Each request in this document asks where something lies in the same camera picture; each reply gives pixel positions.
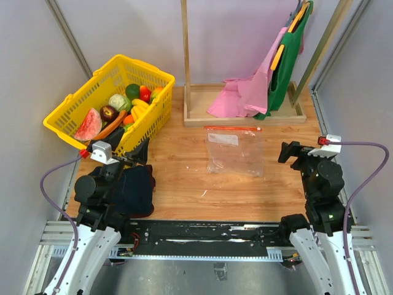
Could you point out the watermelon slice toy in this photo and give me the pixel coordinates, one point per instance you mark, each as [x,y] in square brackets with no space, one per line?
[91,126]

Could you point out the green garment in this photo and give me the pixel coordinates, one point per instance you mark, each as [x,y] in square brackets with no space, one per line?
[284,61]

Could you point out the left wooden rack post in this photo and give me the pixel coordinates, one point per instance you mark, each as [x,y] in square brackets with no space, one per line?
[185,35]

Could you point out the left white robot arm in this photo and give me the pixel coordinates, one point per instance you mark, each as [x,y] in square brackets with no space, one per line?
[90,245]

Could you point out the purple mangosteen toy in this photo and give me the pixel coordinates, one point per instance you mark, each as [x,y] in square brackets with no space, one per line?
[108,113]

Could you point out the wooden clothes rack base tray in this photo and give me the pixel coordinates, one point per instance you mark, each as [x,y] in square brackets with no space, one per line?
[199,97]

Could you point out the dark navy folded cloth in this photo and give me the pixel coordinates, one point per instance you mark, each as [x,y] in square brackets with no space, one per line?
[116,195]

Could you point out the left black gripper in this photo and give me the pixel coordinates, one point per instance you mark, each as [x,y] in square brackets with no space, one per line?
[139,154]

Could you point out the green cabbage toy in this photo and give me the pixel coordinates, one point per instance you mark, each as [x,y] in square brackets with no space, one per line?
[120,102]

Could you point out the red bell pepper toy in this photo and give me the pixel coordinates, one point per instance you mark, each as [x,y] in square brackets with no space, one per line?
[144,94]

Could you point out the green lime toy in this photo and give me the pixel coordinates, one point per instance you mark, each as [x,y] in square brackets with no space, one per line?
[132,91]

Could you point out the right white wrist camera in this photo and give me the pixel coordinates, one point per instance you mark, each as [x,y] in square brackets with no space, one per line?
[330,146]

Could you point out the yellow banana bunch toy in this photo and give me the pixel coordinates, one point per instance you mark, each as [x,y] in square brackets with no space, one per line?
[139,107]

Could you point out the orange carrot toy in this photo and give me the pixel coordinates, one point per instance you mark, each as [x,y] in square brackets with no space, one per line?
[110,127]

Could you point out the wooden rack post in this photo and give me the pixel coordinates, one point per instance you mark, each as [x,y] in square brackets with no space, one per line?
[185,35]
[331,29]

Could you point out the pink garment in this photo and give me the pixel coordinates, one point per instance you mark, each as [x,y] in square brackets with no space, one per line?
[246,97]

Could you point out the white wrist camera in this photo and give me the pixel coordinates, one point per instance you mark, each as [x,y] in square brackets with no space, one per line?
[102,153]
[330,146]

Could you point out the yellow plastic shopping basket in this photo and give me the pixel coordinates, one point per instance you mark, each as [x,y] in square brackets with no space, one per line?
[112,78]

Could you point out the orange bell pepper toy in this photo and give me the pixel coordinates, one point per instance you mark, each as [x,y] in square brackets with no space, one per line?
[128,120]

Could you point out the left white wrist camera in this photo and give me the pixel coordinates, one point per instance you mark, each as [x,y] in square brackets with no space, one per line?
[102,153]

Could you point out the clear zip top bag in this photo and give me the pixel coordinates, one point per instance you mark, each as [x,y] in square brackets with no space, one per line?
[235,150]

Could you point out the right wooden rack post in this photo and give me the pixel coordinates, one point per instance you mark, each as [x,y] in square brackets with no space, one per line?
[331,29]

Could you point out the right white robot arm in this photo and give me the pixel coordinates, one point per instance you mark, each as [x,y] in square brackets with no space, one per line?
[322,236]

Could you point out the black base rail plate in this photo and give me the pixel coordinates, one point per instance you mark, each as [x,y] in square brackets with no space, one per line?
[203,239]

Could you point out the orange fruit toy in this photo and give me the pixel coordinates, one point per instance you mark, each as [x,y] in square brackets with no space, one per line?
[155,93]

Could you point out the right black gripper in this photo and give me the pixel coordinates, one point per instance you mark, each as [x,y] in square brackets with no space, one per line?
[295,149]

